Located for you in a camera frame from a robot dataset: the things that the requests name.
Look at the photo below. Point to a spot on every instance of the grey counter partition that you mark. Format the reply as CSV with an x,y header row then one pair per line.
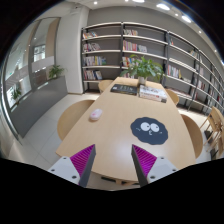
x,y
31,109

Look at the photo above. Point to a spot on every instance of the wooden chair far left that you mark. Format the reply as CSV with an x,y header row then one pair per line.
x,y
103,85

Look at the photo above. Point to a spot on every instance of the wooden chair far right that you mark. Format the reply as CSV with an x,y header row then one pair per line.
x,y
173,96

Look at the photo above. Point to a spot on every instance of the large grey bookshelf with books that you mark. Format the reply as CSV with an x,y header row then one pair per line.
x,y
191,72

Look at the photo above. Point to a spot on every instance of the potted plant by window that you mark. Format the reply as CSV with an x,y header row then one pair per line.
x,y
15,95

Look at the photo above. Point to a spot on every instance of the white red book on table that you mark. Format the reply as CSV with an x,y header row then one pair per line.
x,y
152,94

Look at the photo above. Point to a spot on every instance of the potted plant on grey counter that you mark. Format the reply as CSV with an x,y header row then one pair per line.
x,y
55,71

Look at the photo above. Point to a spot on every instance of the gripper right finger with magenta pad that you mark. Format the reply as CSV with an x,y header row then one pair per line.
x,y
150,168

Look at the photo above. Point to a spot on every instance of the wooden chair left near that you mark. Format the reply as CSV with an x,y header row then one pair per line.
x,y
70,117

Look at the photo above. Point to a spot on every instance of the dark cartoon face mouse pad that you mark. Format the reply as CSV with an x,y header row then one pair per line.
x,y
149,130

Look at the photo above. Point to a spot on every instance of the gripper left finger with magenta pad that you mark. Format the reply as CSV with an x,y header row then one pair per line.
x,y
76,168

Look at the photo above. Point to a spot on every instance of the green potted plant on table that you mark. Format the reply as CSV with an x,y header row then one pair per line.
x,y
143,68

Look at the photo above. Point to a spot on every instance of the wooden chair right near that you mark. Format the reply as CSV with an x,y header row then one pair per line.
x,y
195,134

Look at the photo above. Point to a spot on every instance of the black book on table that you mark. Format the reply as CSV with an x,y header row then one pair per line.
x,y
124,89

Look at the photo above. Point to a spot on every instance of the wooden folding chair at right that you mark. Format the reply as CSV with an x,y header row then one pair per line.
x,y
215,121

